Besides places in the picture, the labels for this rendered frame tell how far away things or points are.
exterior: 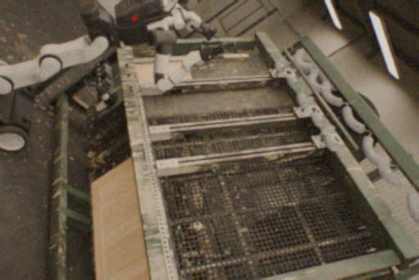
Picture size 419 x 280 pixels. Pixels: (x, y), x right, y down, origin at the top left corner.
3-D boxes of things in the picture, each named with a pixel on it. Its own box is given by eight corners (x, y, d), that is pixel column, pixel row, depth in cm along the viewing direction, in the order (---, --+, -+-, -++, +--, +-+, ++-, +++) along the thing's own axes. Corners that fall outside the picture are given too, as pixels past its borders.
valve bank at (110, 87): (82, 66, 271) (105, 47, 265) (96, 77, 281) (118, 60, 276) (83, 108, 238) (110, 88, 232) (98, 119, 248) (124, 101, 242)
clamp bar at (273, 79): (139, 88, 258) (138, 60, 241) (287, 79, 289) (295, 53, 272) (141, 97, 252) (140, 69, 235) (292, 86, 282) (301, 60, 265)
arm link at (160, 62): (150, 88, 223) (154, 54, 212) (151, 81, 234) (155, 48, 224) (168, 92, 225) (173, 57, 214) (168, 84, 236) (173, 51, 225)
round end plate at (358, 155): (263, 119, 315) (344, 69, 295) (265, 123, 319) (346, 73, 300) (301, 191, 262) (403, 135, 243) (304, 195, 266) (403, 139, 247)
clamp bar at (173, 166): (155, 166, 209) (155, 137, 192) (331, 144, 239) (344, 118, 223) (157, 179, 203) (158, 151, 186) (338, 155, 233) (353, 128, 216)
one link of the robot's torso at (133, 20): (110, 19, 202) (169, 2, 204) (106, -7, 225) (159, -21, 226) (126, 60, 224) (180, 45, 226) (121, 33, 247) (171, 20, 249)
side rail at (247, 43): (131, 52, 302) (130, 41, 294) (251, 47, 330) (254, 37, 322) (132, 56, 298) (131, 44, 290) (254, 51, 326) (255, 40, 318)
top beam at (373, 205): (252, 41, 326) (254, 31, 319) (263, 41, 328) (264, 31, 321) (396, 268, 180) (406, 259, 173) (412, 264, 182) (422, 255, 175)
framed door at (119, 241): (93, 184, 258) (92, 183, 256) (152, 145, 245) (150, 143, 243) (100, 310, 198) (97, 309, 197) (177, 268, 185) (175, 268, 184)
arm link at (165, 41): (155, 56, 211) (159, 33, 205) (149, 50, 217) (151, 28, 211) (173, 55, 218) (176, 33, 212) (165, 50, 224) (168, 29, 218)
